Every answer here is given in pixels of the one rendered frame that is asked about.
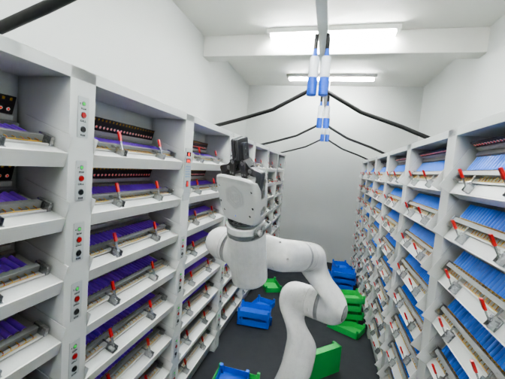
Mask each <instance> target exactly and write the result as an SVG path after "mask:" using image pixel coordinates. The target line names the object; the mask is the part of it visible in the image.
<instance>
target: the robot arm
mask: <svg viewBox="0 0 505 379"><path fill-rule="evenodd" d="M231 152H232V159H230V162H229V163H226V164H223V165H221V166H220V169H221V172H222V173H221V174H218V175H217V176H216V181H217V187H218V192H219V199H220V203H221V206H222V210H223V213H224V215H225V217H227V218H228V219H227V220H226V226H221V227H217V228H215V229H213V230H212V231H211V232H210V233H209V234H208V236H207V238H206V248H207V250H208V251H209V253H210V254H211V255H213V256H215V257H216V258H217V259H220V260H222V261H223V262H226V263H227V264H228V266H229V268H230V269H231V279H232V282H233V284H234V285H235V286H236V287H238V288H241V289H243V290H254V289H257V288H259V287H261V286H262V285H264V283H265V282H266V280H267V279H268V268H269V269H271V270H274V271H279V272H302V274H303V275H304V276H305V278H306V279H307V280H308V282H309V283H310V284H311V285H312V286H311V285H309V284H306V283H302V282H298V281H292V282H289V283H287V284H286V285H285V286H284V287H283V288H282V290H281V292H280V297H279V305H280V311H281V314H282V315H283V319H284V322H285V324H286V331H287V340H286V346H285V350H284V354H283V359H282V362H281V365H280V368H279V371H278V372H277V375H276V377H275V378H274V379H310V376H311V374H312V370H313V365H314V362H315V358H316V343H315V341H314V339H313V336H312V335H311V334H310V331H309V329H308V328H307V325H306V323H305V320H304V317H305V316H307V317H310V318H312V319H314V320H317V321H319V322H321V323H325V324H328V325H332V326H336V325H339V324H341V323H342V322H343V321H344V320H345V319H346V316H347V313H348V306H347V303H346V299H345V297H344V295H343V293H342V291H341V290H340V288H339V287H338V286H337V284H336V283H335V282H334V281H333V279H332V278H331V275H330V274H329V271H328V266H327V260H326V255H325V251H324V250H323V249H322V247H320V246H319V245H318V244H314V243H311V242H306V241H296V240H289V239H282V238H277V237H274V236H271V235H266V234H265V215H266V210H267V203H268V182H267V179H266V177H265V172H264V171H262V170H261V169H259V168H256V166H255V165H254V164H253V160H252V158H251V157H249V145H248V137H243V136H239V137H236V138H232V139H231ZM236 166H237V167H236Z"/></svg>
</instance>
